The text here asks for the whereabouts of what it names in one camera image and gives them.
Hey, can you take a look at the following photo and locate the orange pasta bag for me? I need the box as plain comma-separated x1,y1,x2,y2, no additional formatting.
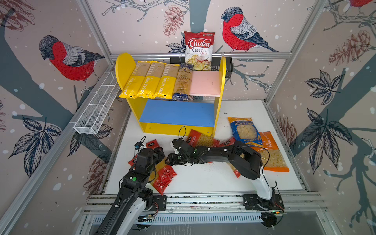
252,131,289,172

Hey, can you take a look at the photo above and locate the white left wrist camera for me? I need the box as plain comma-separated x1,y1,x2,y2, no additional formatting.
134,141,145,150

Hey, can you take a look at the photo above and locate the blue orecchiette pasta bag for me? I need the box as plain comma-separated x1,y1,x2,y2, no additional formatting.
228,117,263,147

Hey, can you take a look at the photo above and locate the black wall basket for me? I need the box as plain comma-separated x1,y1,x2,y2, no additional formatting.
169,56,234,78

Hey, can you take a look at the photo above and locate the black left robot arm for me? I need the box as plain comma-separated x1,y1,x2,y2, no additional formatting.
95,147,165,235

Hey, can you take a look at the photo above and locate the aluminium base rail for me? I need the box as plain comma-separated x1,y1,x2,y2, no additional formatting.
85,192,324,225

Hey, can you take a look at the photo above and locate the Chuba cassava chips bag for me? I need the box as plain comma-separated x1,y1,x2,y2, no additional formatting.
185,31,215,71

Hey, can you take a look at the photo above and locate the red fusilli bag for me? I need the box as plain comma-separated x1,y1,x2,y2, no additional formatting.
218,137,240,178
186,129,219,147

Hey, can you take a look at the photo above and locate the yellow spaghetti pack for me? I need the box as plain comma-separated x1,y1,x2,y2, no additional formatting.
153,64,180,100
119,61,151,99
137,61,166,99

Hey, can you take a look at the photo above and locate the yellow wooden shelf unit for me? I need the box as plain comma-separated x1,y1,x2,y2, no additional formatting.
115,53,232,136

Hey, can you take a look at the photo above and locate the dark blue spaghetti pack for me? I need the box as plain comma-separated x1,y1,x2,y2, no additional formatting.
172,64,193,101

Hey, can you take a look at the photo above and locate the red spaghetti pack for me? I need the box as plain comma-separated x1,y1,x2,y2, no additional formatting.
145,139,178,195
128,154,138,166

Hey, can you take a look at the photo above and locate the white wire wall basket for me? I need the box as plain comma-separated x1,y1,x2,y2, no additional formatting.
74,71,120,135

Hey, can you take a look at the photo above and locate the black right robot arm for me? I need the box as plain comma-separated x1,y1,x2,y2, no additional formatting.
165,139,262,180

